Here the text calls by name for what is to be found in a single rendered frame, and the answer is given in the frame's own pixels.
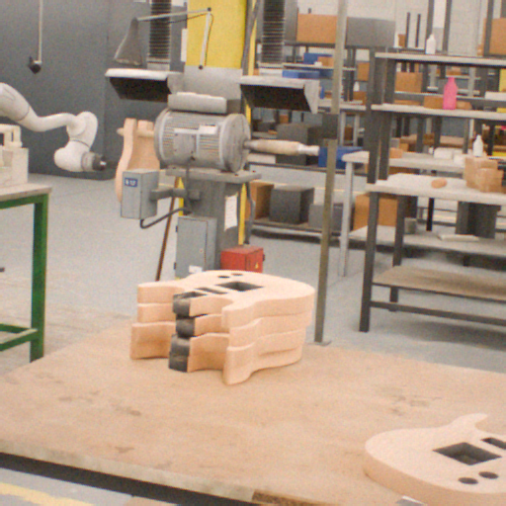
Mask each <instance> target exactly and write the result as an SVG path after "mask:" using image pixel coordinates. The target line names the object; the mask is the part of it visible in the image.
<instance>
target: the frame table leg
mask: <svg viewBox="0 0 506 506"><path fill-rule="evenodd" d="M48 202H49V193H47V194H42V202H41V203H34V235H33V271H32V309H31V329H37V330H38V331H39V339H35V340H32V341H31V346H30V363H32V362H34V361H36V360H38V359H41V358H43V341H44V301H45V272H47V238H48Z"/></svg>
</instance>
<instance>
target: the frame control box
mask: <svg viewBox="0 0 506 506"><path fill-rule="evenodd" d="M158 189H159V171H158V170H151V169H141V168H140V169H133V170H126V171H123V174H122V199H121V217H125V218H133V219H140V222H139V226H140V228H141V229H147V228H149V227H152V226H154V225H156V223H158V222H159V221H161V220H163V219H165V218H166V217H168V216H170V215H173V214H174V213H176V212H178V211H184V212H185V213H184V216H188V213H187V211H188V210H187V209H186V208H178V209H175V210H173V211H170V212H168V213H166V214H164V215H163V216H161V217H159V218H157V219H156V220H154V221H152V222H150V223H148V224H147V225H145V226H143V221H144V219H145V218H148V217H153V216H157V211H158V200H150V199H149V191H154V190H158Z"/></svg>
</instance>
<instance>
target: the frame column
mask: <svg viewBox="0 0 506 506"><path fill-rule="evenodd" d="M244 183H245V182H244ZM244 183H231V182H222V181H214V180H204V179H195V178H189V181H188V190H196V191H203V199H202V200H190V199H189V202H190V208H191V211H193V212H194V213H195V215H199V216H207V217H216V218H217V228H216V246H215V264H214V270H215V271H220V257H221V251H222V250H225V249H228V248H231V247H235V246H238V244H239V230H240V213H241V195H242V188H243V186H244Z"/></svg>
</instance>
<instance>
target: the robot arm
mask: <svg viewBox="0 0 506 506"><path fill-rule="evenodd" d="M23 97H24V96H21V95H20V94H19V93H18V92H17V91H16V90H15V89H13V88H12V87H10V86H8V85H6V84H1V83H0V116H8V117H9V118H11V120H12V121H14V122H16V123H18V124H20V125H22V126H25V127H27V128H29V129H31V130H34V131H45V130H49V129H53V128H56V127H62V126H68V127H67V130H68V132H69V136H70V142H69V144H68V145H67V147H65V148H61V149H59V150H58V151H56V153H55V156H54V159H55V164H56V165H57V166H58V167H59V168H61V169H64V170H69V171H75V172H80V171H85V172H96V171H99V172H103V171H104V170H105V169H118V167H119V164H120V163H118V161H113V160H108V159H106V157H105V156H104V155H98V154H97V153H92V152H90V148H91V146H92V144H93V142H94V138H95V135H96V131H97V118H96V117H95V115H94V114H92V113H90V112H83V113H81V114H80V115H78V116H74V115H71V114H58V115H53V116H48V117H42V118H40V117H38V116H37V115H36V114H35V113H34V111H33V110H32V108H31V106H30V105H29V104H28V102H27V101H26V100H25V99H23Z"/></svg>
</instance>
